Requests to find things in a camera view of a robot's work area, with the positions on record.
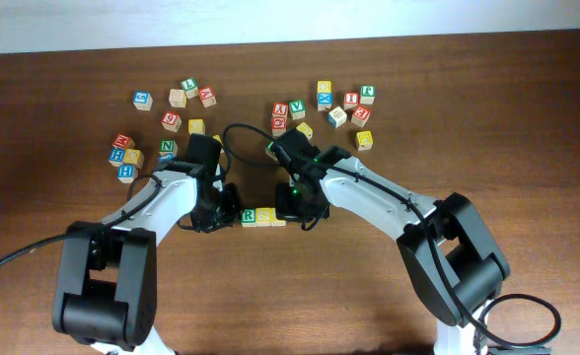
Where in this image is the yellow S block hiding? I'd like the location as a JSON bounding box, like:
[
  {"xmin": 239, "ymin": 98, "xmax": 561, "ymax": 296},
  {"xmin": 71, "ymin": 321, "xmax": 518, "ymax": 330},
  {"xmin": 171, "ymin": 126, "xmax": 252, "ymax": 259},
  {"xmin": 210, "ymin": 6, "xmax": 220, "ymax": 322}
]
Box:
[
  {"xmin": 255, "ymin": 207, "xmax": 272, "ymax": 227},
  {"xmin": 270, "ymin": 208, "xmax": 286, "ymax": 227}
]

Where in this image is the green R block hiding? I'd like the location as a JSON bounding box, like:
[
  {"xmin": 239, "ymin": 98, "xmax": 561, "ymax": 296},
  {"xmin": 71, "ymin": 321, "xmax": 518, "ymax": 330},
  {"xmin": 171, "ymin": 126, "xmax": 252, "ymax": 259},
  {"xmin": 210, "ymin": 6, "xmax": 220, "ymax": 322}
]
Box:
[{"xmin": 241, "ymin": 208, "xmax": 256, "ymax": 228}]

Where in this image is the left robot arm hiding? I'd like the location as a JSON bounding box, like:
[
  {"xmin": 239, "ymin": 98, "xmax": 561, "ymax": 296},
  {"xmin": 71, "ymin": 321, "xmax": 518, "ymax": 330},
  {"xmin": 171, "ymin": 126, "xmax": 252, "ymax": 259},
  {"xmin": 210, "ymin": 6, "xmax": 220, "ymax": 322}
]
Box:
[{"xmin": 52, "ymin": 134, "xmax": 241, "ymax": 354}]

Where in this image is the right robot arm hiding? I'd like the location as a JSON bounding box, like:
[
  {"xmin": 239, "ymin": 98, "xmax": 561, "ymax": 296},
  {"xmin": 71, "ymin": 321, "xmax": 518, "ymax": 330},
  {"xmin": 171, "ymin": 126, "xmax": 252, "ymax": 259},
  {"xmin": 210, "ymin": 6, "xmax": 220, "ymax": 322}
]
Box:
[{"xmin": 268, "ymin": 130, "xmax": 511, "ymax": 354}]

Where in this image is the green Z block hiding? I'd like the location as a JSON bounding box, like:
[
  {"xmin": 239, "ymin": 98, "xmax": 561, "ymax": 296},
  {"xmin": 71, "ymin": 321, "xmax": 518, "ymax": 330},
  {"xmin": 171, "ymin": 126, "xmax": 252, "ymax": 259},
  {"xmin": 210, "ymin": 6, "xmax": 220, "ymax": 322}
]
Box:
[{"xmin": 265, "ymin": 142, "xmax": 277, "ymax": 161}]

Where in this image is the blue P block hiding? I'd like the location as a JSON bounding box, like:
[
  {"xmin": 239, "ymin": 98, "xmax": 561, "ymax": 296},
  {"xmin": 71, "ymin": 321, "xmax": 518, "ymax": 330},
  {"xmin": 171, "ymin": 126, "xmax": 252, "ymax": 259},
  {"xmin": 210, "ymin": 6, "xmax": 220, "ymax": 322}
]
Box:
[{"xmin": 158, "ymin": 153, "xmax": 175, "ymax": 163}]

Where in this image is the yellow O block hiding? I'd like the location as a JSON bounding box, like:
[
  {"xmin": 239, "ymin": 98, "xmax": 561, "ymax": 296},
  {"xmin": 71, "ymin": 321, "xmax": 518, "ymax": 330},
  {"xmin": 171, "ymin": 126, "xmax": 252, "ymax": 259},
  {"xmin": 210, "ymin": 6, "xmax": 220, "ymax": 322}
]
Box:
[{"xmin": 213, "ymin": 134, "xmax": 223, "ymax": 145}]

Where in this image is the yellow block centre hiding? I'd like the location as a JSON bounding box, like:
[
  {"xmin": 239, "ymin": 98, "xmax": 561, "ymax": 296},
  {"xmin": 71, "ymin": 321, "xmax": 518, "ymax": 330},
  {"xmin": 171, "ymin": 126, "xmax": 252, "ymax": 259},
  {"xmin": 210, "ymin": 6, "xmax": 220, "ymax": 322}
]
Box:
[{"xmin": 296, "ymin": 122, "xmax": 314, "ymax": 140}]

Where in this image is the green N block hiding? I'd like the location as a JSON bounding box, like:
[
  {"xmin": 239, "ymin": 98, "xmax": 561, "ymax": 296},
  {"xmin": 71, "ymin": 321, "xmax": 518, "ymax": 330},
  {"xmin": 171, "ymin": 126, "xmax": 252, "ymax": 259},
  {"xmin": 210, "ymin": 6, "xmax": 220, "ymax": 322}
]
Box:
[{"xmin": 159, "ymin": 140, "xmax": 179, "ymax": 156}]

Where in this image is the red Q block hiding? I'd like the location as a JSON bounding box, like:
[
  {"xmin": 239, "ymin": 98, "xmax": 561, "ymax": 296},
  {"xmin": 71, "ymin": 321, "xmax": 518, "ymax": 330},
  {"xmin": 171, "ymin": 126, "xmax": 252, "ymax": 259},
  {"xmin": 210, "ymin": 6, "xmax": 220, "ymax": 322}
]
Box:
[{"xmin": 271, "ymin": 116, "xmax": 287, "ymax": 137}]

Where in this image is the yellow G block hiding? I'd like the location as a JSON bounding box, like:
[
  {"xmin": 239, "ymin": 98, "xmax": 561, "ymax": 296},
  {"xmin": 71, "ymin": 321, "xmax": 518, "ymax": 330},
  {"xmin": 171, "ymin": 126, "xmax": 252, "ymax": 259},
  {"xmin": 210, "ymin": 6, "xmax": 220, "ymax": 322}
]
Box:
[{"xmin": 187, "ymin": 118, "xmax": 205, "ymax": 135}]

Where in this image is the red Y block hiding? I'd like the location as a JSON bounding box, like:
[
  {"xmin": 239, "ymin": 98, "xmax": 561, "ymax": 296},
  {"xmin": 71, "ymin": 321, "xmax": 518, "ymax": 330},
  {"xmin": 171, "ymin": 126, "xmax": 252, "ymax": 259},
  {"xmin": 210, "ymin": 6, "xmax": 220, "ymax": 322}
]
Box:
[{"xmin": 271, "ymin": 103, "xmax": 289, "ymax": 119}]

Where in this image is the yellow block far right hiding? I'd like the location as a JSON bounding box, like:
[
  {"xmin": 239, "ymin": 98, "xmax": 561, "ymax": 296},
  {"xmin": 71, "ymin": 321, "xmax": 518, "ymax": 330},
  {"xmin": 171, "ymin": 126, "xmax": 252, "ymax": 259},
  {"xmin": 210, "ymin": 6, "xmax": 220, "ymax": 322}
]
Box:
[{"xmin": 355, "ymin": 130, "xmax": 374, "ymax": 151}]

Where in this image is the green V block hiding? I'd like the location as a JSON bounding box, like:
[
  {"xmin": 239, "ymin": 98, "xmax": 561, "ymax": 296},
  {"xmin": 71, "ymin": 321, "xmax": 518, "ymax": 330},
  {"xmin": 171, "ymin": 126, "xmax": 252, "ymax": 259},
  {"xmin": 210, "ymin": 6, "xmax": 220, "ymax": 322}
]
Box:
[{"xmin": 289, "ymin": 100, "xmax": 306, "ymax": 120}]

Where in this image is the blue white block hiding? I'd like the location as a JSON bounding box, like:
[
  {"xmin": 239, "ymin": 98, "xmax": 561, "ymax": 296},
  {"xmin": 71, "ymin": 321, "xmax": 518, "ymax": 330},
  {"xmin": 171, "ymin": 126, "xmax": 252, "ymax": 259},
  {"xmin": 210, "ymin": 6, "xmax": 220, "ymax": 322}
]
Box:
[{"xmin": 327, "ymin": 106, "xmax": 348, "ymax": 128}]

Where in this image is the blue H block lower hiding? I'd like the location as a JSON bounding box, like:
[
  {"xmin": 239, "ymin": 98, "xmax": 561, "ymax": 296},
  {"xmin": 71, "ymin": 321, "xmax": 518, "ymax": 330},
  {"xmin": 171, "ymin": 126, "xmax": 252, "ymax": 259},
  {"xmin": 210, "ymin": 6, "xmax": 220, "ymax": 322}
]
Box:
[{"xmin": 117, "ymin": 165, "xmax": 138, "ymax": 183}]

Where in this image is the blue h block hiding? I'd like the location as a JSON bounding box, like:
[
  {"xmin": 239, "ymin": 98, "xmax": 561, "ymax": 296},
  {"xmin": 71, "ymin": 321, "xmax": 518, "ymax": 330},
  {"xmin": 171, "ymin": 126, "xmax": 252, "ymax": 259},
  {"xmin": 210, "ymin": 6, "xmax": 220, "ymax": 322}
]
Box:
[
  {"xmin": 117, "ymin": 165, "xmax": 138, "ymax": 183},
  {"xmin": 109, "ymin": 148, "xmax": 125, "ymax": 167}
]

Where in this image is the yellow block beside H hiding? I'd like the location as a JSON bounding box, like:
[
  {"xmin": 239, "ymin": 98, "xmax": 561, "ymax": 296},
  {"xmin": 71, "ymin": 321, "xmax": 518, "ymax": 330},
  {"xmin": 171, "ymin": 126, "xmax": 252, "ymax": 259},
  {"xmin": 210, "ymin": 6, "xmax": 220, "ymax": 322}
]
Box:
[{"xmin": 123, "ymin": 149, "xmax": 144, "ymax": 169}]

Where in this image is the red 6 block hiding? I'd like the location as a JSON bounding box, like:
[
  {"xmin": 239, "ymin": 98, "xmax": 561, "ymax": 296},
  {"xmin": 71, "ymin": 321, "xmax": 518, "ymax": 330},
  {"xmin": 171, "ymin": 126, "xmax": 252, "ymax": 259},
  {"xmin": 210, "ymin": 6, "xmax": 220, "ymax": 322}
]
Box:
[{"xmin": 161, "ymin": 111, "xmax": 181, "ymax": 132}]

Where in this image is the blue X block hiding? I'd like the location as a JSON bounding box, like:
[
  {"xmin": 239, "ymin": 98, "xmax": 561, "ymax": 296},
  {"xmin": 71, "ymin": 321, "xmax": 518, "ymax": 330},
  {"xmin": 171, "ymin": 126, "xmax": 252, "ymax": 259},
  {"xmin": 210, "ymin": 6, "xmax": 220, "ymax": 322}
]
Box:
[{"xmin": 317, "ymin": 93, "xmax": 332, "ymax": 111}]

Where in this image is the red E block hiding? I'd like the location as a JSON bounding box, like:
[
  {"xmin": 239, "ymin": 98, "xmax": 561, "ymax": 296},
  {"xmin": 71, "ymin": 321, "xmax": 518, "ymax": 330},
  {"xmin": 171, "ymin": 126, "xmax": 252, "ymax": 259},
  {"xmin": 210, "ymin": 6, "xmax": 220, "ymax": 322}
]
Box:
[{"xmin": 351, "ymin": 106, "xmax": 371, "ymax": 127}]

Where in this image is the blue H block upper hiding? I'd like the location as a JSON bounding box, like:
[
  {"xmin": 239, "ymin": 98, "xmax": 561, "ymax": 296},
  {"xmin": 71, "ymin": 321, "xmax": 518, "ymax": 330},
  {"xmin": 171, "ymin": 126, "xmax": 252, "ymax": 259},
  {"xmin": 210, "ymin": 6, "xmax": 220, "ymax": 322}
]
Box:
[{"xmin": 109, "ymin": 148, "xmax": 125, "ymax": 167}]

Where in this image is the red I block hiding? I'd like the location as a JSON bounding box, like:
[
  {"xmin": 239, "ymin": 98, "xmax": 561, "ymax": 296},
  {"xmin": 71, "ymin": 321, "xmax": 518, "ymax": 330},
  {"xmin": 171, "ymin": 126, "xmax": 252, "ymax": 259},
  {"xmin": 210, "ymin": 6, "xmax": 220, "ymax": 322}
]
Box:
[{"xmin": 343, "ymin": 92, "xmax": 359, "ymax": 110}]

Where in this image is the red M block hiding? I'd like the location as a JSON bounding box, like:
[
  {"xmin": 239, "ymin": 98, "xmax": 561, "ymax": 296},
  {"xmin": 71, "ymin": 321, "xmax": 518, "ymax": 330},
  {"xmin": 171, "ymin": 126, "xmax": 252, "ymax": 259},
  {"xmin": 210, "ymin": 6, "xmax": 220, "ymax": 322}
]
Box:
[{"xmin": 112, "ymin": 134, "xmax": 135, "ymax": 150}]

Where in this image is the red A block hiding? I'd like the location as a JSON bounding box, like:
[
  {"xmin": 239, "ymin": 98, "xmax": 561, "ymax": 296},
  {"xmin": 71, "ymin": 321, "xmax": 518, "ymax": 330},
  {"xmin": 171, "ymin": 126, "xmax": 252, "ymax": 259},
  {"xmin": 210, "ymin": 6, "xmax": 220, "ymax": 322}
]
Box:
[{"xmin": 199, "ymin": 87, "xmax": 217, "ymax": 107}]

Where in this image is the yellow block top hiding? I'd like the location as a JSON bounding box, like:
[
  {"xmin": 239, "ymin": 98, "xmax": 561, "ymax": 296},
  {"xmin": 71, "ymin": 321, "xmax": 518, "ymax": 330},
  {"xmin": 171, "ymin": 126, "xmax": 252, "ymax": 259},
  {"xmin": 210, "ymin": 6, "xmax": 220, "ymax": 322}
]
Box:
[{"xmin": 317, "ymin": 80, "xmax": 332, "ymax": 94}]

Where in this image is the plain wooden block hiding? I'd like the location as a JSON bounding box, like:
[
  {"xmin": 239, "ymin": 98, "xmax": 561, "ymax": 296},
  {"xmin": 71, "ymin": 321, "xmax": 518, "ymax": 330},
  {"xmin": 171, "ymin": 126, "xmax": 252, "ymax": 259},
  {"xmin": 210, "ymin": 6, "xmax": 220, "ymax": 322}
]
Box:
[{"xmin": 169, "ymin": 89, "xmax": 187, "ymax": 108}]

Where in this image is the green L block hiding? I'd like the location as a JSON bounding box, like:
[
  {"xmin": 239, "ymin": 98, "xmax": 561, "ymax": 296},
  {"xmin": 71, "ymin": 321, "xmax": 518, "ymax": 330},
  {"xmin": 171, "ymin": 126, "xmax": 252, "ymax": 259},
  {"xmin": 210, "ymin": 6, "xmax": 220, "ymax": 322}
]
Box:
[{"xmin": 181, "ymin": 77, "xmax": 199, "ymax": 99}]

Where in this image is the green J block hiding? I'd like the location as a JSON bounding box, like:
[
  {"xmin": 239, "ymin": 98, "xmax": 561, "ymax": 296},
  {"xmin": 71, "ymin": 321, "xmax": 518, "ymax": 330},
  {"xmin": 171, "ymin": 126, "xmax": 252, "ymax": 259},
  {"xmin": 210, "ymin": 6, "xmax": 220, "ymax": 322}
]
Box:
[{"xmin": 360, "ymin": 85, "xmax": 376, "ymax": 105}]

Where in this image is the blue 5 block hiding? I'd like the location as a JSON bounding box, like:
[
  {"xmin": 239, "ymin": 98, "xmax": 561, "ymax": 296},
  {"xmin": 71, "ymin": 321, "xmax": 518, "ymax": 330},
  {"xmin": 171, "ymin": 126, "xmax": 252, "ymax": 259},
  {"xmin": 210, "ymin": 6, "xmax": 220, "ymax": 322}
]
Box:
[{"xmin": 133, "ymin": 91, "xmax": 153, "ymax": 111}]

